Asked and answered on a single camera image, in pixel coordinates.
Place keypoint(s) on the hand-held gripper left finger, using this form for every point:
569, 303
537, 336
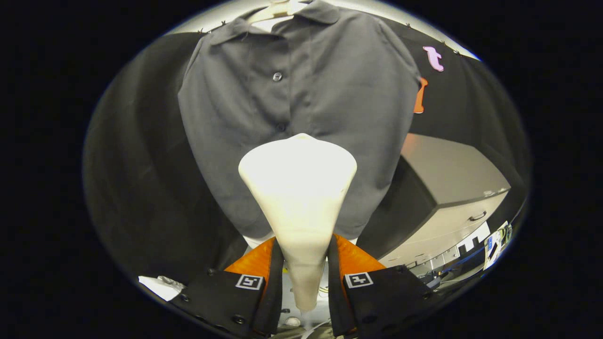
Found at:
275, 301

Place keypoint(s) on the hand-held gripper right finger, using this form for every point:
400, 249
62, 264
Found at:
337, 306

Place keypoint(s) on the white garment steamer head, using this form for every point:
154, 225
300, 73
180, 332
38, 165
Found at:
297, 197

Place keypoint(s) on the grey button-up shirt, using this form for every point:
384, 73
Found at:
330, 84

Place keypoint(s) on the cream steamer hanger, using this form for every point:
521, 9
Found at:
275, 9

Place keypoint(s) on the white crumpled paper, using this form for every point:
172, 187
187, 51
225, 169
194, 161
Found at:
162, 286

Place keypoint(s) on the grey cabinet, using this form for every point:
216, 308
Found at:
452, 174

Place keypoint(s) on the white board inside shirt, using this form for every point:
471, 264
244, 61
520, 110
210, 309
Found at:
273, 23

